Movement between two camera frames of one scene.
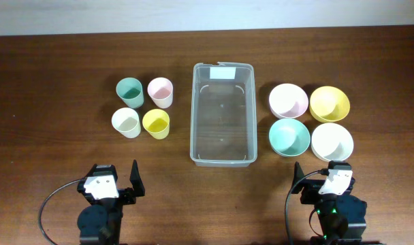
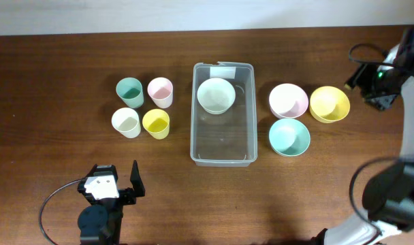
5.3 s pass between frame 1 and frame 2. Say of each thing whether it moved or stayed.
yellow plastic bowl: stayed
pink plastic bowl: stayed
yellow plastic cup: stayed
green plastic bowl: stayed
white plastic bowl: moved
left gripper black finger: stayed
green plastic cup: stayed
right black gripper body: moved
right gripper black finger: moved
